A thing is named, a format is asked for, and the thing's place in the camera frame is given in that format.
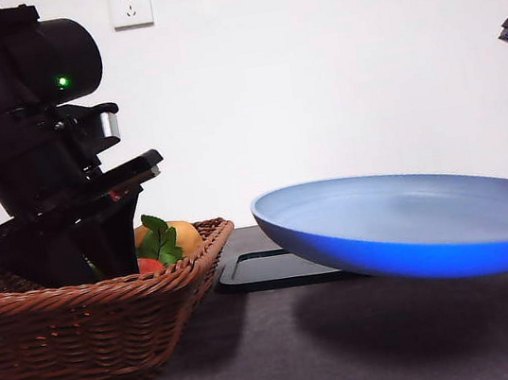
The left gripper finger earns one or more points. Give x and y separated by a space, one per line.
113 239
50 263

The white wall socket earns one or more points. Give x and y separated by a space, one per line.
131 6

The black rectangular tray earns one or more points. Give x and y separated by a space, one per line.
247 274

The blue round plate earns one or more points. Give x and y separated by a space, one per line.
409 234

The orange carrot with green leaves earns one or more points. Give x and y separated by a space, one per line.
163 241

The brown wicker basket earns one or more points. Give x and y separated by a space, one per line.
88 329

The yellow-brown potato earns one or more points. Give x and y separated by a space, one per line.
191 240

